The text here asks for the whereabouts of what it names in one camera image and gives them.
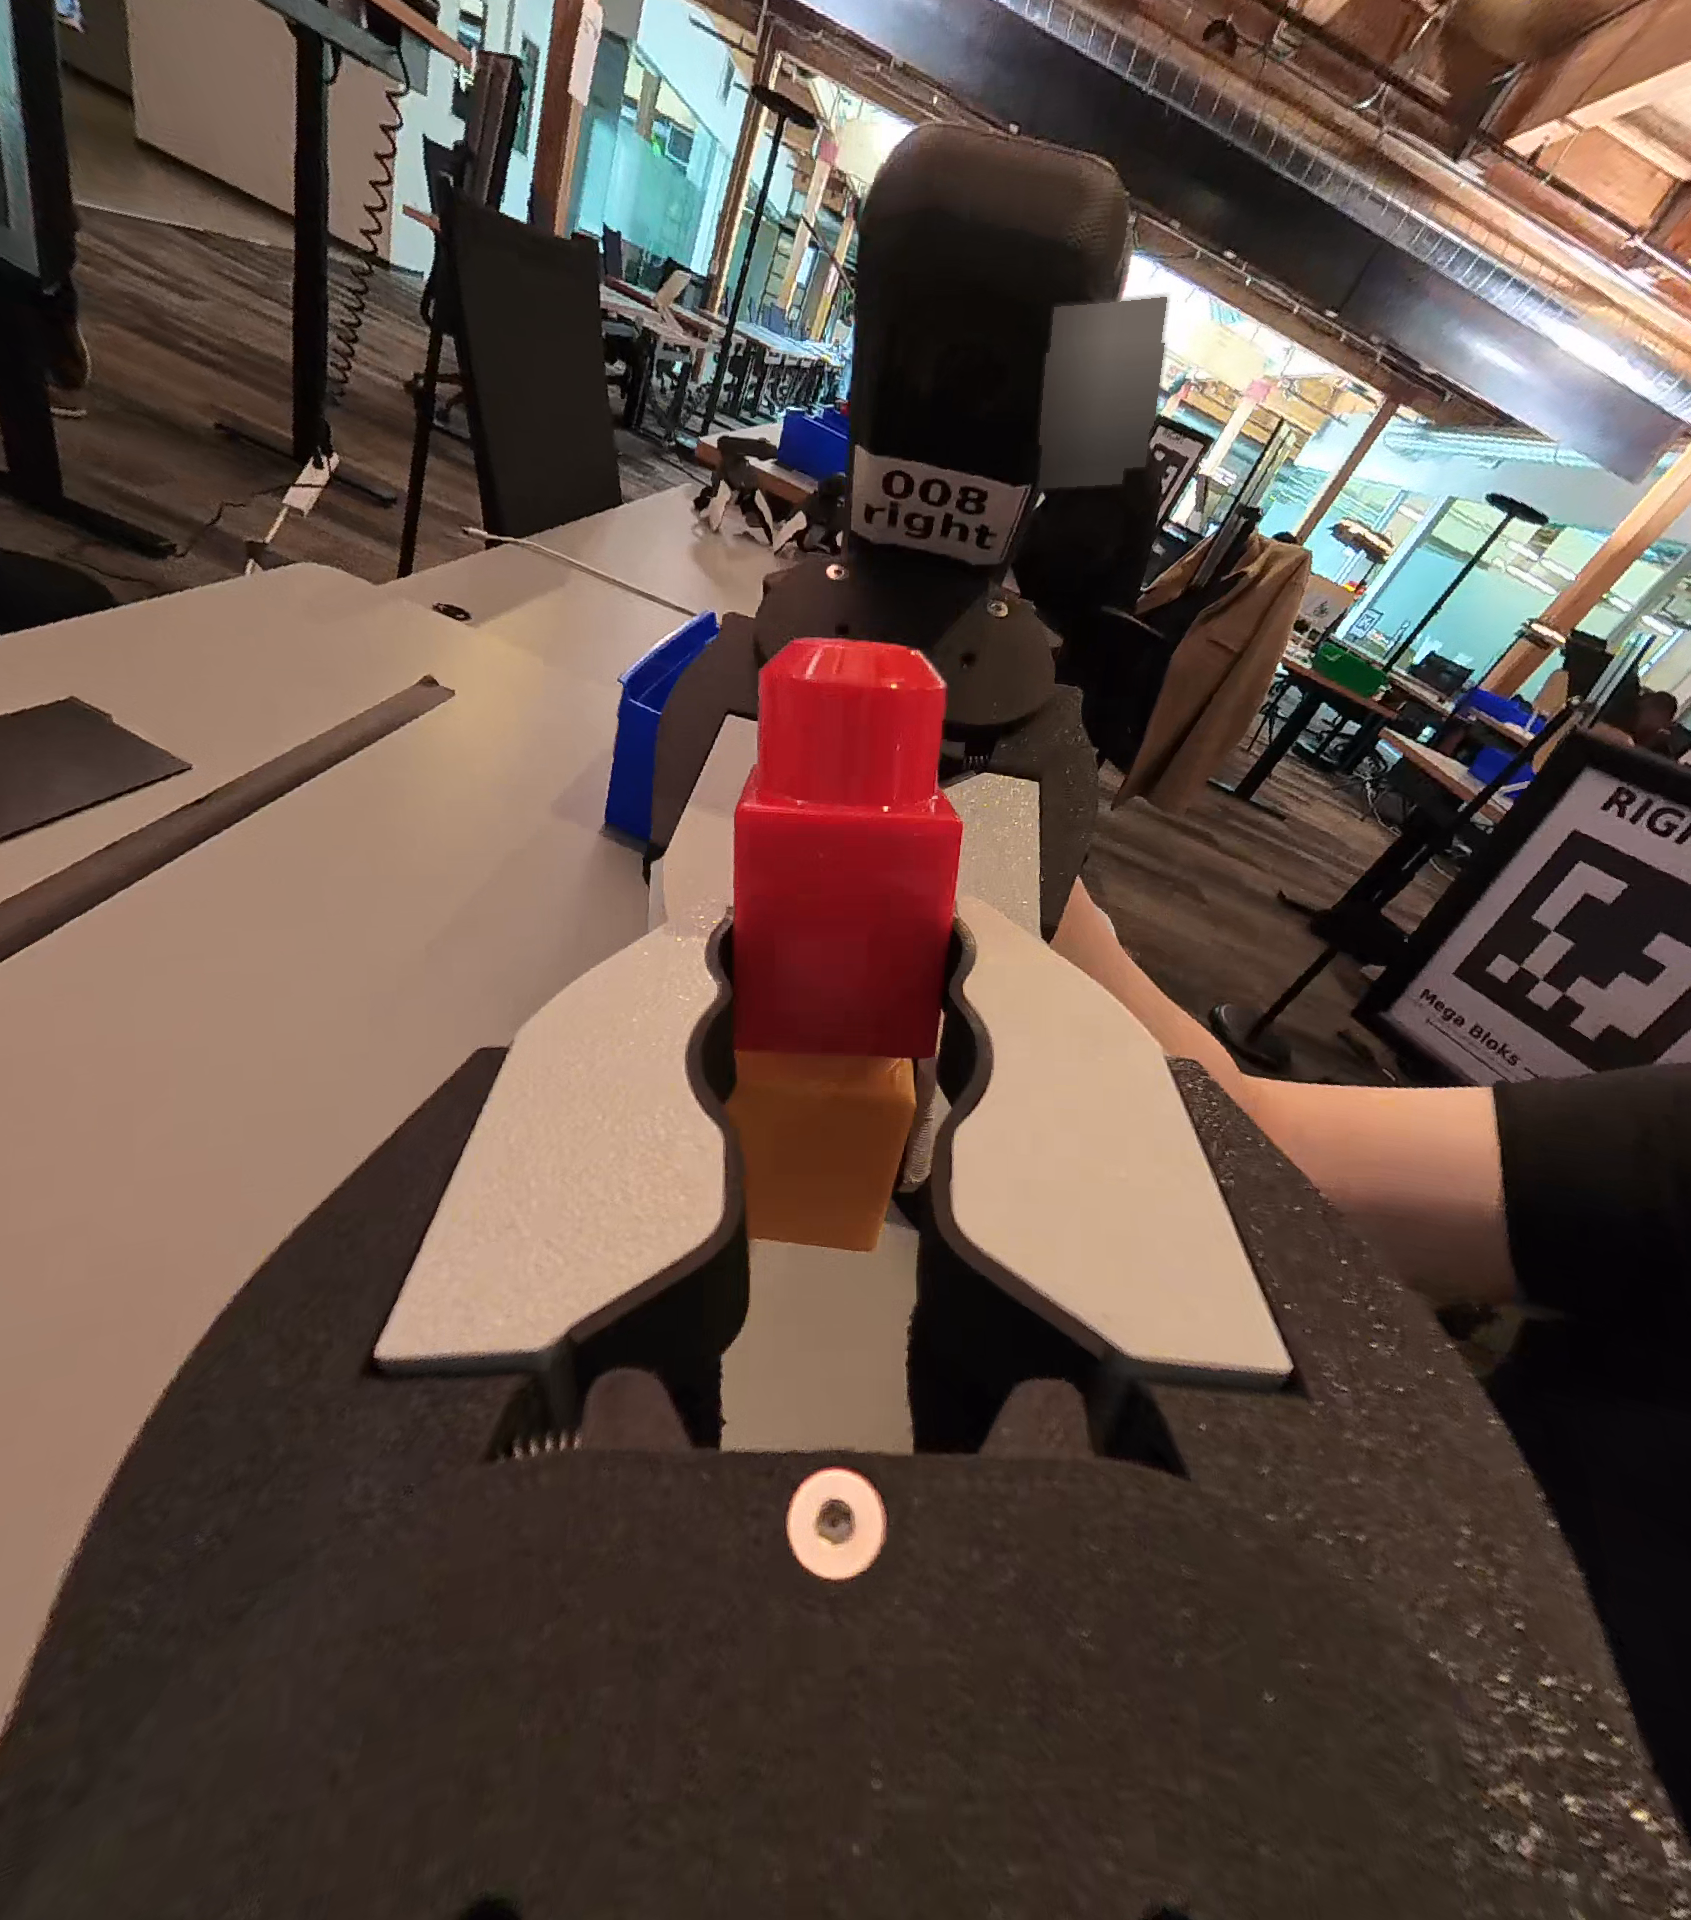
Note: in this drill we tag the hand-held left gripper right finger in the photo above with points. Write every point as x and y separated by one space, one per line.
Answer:
1103 1186

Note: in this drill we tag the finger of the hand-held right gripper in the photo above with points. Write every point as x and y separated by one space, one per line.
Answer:
1004 851
694 875

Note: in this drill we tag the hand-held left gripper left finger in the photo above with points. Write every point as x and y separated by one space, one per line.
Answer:
578 1171

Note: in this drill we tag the blue plastic bin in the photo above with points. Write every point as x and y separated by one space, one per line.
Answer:
642 754

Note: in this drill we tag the red toy block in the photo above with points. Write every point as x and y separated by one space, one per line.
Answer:
844 902

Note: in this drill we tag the orange toy block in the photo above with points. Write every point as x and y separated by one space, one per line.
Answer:
813 1149

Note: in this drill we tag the person's right forearm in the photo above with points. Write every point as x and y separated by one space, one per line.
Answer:
1309 1139

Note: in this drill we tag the small blue storage bin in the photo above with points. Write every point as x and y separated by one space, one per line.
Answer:
809 441

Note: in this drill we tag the tan coat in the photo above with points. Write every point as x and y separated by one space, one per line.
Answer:
1222 660

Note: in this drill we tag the green plastic crate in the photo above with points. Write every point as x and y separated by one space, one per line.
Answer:
1349 667

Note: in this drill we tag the black panel on easel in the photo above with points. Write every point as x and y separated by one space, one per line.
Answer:
533 379

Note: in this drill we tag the white power adapter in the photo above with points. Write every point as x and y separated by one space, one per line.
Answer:
313 481

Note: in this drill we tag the framed marker sign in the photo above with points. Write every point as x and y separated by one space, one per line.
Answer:
1608 927

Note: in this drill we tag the black standing desk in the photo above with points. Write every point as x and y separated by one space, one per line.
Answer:
313 227

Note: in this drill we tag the black rubber mat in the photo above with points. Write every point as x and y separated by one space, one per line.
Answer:
20 789

